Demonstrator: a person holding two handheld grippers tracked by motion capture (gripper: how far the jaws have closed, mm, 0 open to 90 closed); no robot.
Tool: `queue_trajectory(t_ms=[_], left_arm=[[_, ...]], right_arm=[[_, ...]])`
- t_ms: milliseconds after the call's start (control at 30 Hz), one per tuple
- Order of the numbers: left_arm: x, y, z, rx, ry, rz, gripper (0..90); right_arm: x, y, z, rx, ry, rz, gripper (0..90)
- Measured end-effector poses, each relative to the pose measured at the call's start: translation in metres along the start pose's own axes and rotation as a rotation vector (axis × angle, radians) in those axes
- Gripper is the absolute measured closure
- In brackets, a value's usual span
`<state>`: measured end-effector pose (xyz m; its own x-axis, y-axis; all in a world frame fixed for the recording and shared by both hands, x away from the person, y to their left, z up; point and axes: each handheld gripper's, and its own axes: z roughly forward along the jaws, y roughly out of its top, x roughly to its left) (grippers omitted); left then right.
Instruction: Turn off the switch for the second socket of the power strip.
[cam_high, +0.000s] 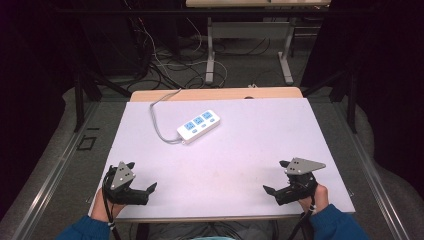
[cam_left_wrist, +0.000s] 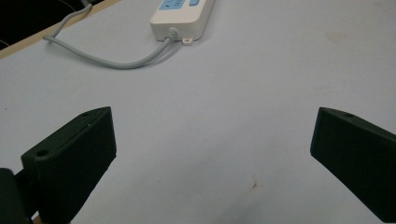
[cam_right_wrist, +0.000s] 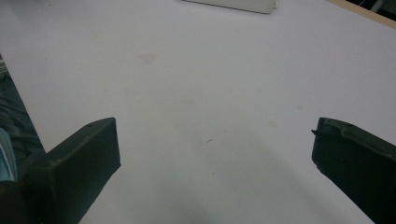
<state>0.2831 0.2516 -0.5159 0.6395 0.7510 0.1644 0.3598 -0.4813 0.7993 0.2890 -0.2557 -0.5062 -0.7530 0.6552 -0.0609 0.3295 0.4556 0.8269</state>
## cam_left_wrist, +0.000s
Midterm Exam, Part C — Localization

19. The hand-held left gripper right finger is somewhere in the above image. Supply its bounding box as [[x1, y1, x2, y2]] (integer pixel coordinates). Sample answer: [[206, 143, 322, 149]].
[[309, 106, 396, 224]]

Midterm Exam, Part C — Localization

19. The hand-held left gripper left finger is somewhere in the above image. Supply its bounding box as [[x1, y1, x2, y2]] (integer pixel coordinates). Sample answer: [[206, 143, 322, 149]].
[[21, 105, 118, 224]]

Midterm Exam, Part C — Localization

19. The white power strip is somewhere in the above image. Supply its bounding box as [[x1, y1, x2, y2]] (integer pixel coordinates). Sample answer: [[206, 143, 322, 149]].
[[149, 0, 217, 47]]

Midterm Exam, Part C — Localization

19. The grey power strip cable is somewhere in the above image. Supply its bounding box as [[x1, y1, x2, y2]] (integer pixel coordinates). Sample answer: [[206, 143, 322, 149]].
[[42, 3, 179, 71]]

